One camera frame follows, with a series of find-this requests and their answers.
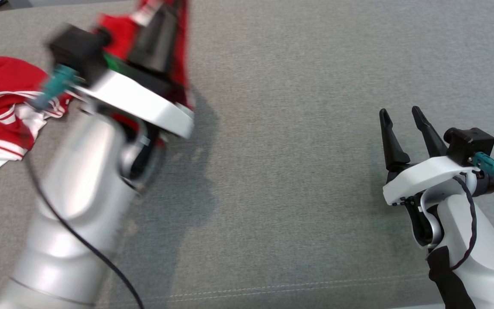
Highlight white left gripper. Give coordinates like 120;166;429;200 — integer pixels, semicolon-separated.
72;6;194;139

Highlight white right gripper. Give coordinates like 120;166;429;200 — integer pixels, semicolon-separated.
379;106;481;206

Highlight red shorts with white band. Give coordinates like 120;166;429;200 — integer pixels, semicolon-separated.
96;0;195;148

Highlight grey fabric sofa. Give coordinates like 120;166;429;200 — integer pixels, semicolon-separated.
0;0;494;309

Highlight teal right camera connector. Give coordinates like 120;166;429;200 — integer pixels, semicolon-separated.
472;151;494;183

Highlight teal camera connector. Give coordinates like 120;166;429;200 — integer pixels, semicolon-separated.
472;151;494;183
30;64;80;110

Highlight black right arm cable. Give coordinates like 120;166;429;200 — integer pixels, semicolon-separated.
450;175;494;271

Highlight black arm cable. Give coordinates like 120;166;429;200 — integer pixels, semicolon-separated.
23;107;145;309
450;175;494;271

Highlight teal left camera connector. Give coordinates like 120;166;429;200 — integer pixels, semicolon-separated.
30;64;80;110

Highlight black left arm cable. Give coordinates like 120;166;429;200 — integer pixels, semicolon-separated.
23;107;145;309

